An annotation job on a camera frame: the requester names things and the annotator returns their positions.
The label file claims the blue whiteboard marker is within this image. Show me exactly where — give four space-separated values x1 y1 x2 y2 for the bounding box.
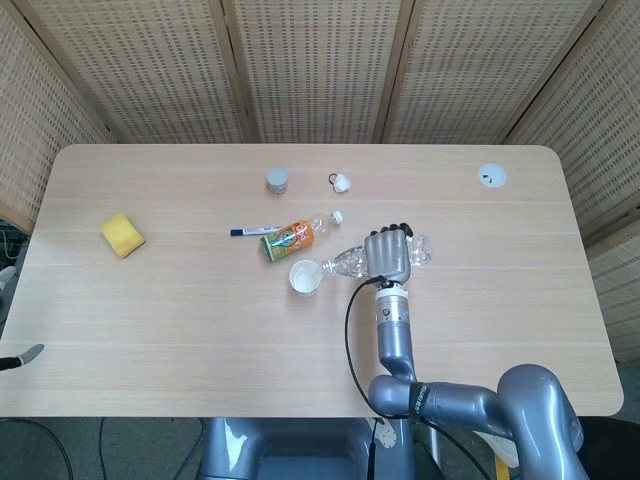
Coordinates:
229 225 282 239

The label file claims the white floral paper cup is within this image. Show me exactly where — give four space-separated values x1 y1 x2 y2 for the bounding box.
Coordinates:
288 258 323 297

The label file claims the yellow green-backed sponge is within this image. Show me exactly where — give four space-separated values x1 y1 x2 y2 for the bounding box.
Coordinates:
99 211 148 262

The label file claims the small grey-lidded jar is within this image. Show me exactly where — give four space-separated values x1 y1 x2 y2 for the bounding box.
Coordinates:
264 168 291 196

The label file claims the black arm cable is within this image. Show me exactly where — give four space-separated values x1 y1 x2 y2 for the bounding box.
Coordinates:
342 275 501 480

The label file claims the grey-blue robot torso base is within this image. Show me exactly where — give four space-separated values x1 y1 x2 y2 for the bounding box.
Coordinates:
198 416 417 480

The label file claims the white round cable grommet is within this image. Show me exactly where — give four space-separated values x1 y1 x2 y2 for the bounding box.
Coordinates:
477 162 510 190

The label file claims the clear crushed plastic bottle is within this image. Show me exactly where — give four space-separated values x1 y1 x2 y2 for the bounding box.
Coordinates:
318 231 436 282

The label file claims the empty orange juice bottle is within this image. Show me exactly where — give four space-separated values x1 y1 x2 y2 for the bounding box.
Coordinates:
258 209 346 264

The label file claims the black floor cable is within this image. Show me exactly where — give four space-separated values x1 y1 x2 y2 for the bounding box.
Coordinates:
0 417 69 480

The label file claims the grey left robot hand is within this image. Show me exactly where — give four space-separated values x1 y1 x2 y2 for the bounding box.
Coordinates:
0 343 46 373

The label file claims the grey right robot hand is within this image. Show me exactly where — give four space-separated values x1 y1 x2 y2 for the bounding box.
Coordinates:
363 222 416 287

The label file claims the woven rattan screen panel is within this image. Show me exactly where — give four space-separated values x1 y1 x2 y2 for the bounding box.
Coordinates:
0 4 114 236
219 0 416 146
9 0 254 146
502 0 640 366
379 0 624 147

